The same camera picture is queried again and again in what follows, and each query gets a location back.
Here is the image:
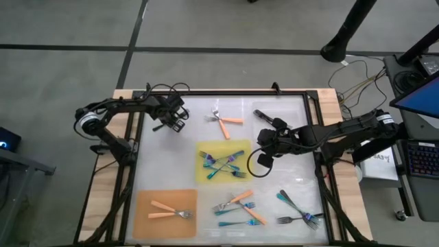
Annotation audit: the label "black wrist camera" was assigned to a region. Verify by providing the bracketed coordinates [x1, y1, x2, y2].
[257, 153, 275, 169]
[169, 118, 187, 134]

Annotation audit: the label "black backlit keyboard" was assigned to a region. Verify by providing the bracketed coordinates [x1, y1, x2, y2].
[404, 140, 439, 180]

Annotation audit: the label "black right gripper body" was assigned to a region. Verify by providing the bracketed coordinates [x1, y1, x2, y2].
[257, 117, 300, 156]

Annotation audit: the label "black device with blue light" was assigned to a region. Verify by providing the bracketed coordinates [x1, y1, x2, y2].
[0, 126, 22, 154]

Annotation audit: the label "gray metal table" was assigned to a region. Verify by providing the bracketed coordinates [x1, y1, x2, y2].
[0, 147, 57, 247]

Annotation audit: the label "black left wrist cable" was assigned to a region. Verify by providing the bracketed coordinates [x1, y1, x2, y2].
[145, 81, 191, 104]

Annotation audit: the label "clear plastic bin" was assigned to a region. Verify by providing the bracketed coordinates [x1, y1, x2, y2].
[252, 99, 312, 140]

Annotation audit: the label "monitor with blue screen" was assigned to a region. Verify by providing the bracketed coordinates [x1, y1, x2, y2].
[389, 70, 439, 120]

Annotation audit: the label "gray side desk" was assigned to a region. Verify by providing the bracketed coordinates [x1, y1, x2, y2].
[383, 54, 439, 223]

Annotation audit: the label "black floor cable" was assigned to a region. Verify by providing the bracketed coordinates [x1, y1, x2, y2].
[327, 58, 388, 119]

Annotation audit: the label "yellow mat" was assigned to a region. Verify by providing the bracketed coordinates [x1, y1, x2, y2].
[194, 139, 254, 184]

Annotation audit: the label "white printed paper sheet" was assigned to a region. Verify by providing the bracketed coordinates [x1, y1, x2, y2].
[359, 146, 399, 182]

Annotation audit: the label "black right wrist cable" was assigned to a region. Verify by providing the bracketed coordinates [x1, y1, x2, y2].
[247, 147, 275, 178]

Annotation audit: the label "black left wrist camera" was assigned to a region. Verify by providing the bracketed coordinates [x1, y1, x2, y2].
[169, 118, 187, 134]

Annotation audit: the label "black power adapter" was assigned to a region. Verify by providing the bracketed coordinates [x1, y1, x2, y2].
[416, 56, 439, 77]

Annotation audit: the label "coiled black cable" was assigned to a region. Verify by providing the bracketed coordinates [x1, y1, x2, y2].
[392, 70, 421, 93]

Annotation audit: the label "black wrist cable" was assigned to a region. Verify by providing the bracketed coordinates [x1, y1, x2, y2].
[247, 147, 275, 178]
[145, 81, 191, 104]

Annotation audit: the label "yellow floor cables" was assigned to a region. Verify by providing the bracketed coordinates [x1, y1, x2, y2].
[341, 68, 387, 104]

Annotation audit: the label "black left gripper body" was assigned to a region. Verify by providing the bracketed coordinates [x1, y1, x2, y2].
[150, 94, 190, 122]

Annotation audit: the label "orange mat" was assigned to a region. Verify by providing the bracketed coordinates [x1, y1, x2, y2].
[132, 188, 199, 240]

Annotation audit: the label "black monitor stand pole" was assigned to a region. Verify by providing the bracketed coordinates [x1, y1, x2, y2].
[397, 23, 439, 67]

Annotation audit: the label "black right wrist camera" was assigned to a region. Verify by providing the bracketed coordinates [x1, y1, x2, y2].
[257, 153, 275, 169]

